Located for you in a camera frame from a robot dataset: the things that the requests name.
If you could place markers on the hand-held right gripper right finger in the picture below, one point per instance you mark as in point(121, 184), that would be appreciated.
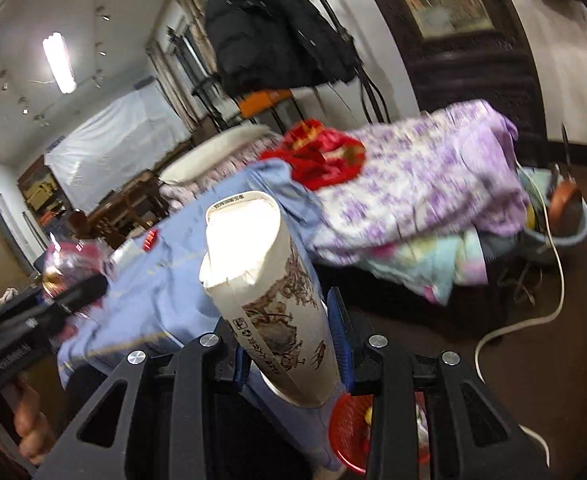
point(341, 350)

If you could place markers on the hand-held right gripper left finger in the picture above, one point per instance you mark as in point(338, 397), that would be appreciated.
point(238, 375)

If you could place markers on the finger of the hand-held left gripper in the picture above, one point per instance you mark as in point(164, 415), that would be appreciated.
point(86, 290)
point(21, 305)

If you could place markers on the red white snack packet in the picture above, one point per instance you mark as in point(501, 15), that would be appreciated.
point(71, 265)
point(151, 240)

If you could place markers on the white paper cup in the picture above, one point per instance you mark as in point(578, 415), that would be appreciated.
point(268, 310)

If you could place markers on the red mesh basket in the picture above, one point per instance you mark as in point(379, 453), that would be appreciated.
point(348, 430)

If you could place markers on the person's left hand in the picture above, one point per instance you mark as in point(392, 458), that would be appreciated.
point(31, 420)

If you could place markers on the silver foil wrapper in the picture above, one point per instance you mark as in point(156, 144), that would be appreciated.
point(123, 255)

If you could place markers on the blue checked bed sheet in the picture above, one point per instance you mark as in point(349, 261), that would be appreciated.
point(173, 280)

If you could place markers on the brown wooden armchair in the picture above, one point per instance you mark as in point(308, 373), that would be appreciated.
point(123, 205)

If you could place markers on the shelf with cardboard boxes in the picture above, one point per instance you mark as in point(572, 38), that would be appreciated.
point(38, 185)

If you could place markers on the pastel quilt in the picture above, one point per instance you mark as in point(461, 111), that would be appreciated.
point(423, 265)

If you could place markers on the grey floral quilt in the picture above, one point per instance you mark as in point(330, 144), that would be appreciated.
point(188, 191)

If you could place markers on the white cover cloth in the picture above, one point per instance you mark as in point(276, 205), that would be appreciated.
point(113, 150)

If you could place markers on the white pillow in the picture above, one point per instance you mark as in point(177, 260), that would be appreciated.
point(208, 155)

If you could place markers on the purple floral quilt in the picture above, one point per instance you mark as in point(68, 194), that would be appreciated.
point(423, 175)

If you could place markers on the red printed blanket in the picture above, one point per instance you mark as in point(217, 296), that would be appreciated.
point(323, 155)

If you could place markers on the ceiling lamp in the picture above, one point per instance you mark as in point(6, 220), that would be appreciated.
point(58, 62)

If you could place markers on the black wooden chair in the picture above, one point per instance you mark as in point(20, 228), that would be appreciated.
point(208, 90)

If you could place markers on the beige checked curtain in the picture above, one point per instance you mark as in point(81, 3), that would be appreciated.
point(173, 70)

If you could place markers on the blue plastic basin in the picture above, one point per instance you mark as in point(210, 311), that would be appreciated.
point(573, 242)

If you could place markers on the orange flat box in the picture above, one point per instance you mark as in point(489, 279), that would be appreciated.
point(263, 100)

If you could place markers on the carved wooden screen with painting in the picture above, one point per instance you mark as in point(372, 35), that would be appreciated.
point(473, 70)

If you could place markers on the black padded jacket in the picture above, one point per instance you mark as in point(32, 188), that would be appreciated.
point(273, 35)

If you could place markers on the black iron bed frame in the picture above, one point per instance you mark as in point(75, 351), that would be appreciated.
point(368, 95)

